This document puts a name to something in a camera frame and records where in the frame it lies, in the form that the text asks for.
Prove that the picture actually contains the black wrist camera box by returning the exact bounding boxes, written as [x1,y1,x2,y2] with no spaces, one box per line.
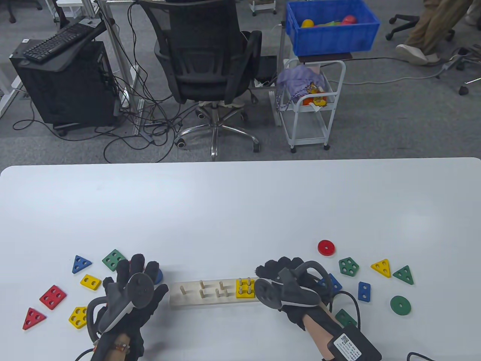
[126,331,146,359]

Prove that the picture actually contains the blue triangle block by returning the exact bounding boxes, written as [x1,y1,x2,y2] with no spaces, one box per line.
[72,255,92,274]

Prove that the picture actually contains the purple cloth bag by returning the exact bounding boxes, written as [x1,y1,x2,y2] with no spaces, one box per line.
[276,66,325,111]

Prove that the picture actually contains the black computer tower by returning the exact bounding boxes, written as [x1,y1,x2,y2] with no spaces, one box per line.
[9,39,117,126]

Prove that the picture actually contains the person's left hand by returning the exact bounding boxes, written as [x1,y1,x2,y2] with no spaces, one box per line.
[92,255,169,338]

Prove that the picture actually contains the yellow pentagon block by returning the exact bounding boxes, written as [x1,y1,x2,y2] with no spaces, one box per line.
[68,306,89,329]

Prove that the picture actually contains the green triangle block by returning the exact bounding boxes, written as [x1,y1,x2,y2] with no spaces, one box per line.
[392,265,414,285]

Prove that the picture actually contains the blue plastic crate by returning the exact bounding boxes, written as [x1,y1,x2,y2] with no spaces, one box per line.
[286,0,381,56]

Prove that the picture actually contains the green rectangle block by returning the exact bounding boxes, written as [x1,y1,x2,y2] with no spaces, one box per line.
[335,309,358,328]

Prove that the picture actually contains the black keyboard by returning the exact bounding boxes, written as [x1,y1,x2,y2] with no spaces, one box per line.
[23,22,94,62]

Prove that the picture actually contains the yellow square block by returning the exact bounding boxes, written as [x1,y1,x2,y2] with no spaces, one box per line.
[236,278,256,299]

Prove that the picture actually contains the red triangle block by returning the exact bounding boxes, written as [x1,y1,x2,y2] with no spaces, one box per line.
[23,308,47,331]

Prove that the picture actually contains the black chair caster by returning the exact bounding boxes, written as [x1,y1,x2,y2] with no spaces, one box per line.
[458,77,481,96]

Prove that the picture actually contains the white floor cable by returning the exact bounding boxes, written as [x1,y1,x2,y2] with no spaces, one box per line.
[338,71,448,85]

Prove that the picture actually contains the small white cart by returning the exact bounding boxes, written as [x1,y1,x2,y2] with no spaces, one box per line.
[250,0,278,16]

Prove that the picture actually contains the green disc block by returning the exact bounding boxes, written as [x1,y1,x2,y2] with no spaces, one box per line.
[390,296,411,315]

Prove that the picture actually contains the green pentagon block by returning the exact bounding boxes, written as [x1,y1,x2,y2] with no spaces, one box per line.
[339,257,360,276]

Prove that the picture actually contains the red square block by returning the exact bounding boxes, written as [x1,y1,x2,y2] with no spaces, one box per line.
[39,285,67,310]

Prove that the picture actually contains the black box with white label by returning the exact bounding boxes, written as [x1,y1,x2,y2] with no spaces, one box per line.
[326,323,382,361]

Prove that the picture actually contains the person's right forearm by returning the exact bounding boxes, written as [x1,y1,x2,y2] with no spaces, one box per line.
[303,301,361,361]

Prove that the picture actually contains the blue square block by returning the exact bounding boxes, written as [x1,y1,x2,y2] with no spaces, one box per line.
[318,273,343,293]

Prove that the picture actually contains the black chair base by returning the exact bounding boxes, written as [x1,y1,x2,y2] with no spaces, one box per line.
[8,0,44,24]
[386,14,456,42]

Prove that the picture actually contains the brown board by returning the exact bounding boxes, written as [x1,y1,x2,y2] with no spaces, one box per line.
[297,53,354,62]

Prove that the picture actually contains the black mesh office chair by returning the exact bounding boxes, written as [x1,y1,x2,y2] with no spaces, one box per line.
[137,0,263,160]

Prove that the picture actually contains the yellow triangle block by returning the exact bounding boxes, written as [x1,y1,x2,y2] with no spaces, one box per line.
[371,259,390,279]

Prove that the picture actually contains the white desk frame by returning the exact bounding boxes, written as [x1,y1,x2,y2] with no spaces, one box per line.
[94,0,143,137]

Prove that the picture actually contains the black floor box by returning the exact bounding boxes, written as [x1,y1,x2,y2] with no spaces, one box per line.
[256,56,279,85]

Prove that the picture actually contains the black floor cables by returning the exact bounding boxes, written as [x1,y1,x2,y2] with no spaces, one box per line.
[13,0,196,164]

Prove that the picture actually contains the yellow rectangle block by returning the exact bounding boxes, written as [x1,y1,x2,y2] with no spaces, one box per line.
[80,274,102,290]

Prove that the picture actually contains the white trolley cart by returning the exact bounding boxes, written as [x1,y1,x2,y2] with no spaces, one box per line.
[280,58,346,154]

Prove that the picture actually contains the black white hand controller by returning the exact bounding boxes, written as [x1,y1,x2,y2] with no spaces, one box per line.
[86,273,155,341]
[255,261,327,312]

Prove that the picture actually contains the wooden peg board with posts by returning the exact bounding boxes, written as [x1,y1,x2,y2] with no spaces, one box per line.
[169,278,263,308]

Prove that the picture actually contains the person's right hand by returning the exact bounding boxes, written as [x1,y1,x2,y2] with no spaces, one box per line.
[255,257,334,331]

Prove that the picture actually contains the person's left forearm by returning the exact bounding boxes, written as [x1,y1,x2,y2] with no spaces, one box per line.
[94,331,132,361]

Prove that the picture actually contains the orange yellow toy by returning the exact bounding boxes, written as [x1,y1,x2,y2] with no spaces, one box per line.
[303,85,327,108]

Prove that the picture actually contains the white table leg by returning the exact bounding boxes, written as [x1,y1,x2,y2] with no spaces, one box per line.
[0,64,23,117]

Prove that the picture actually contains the green square block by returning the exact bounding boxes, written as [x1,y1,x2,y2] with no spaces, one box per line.
[102,249,127,272]

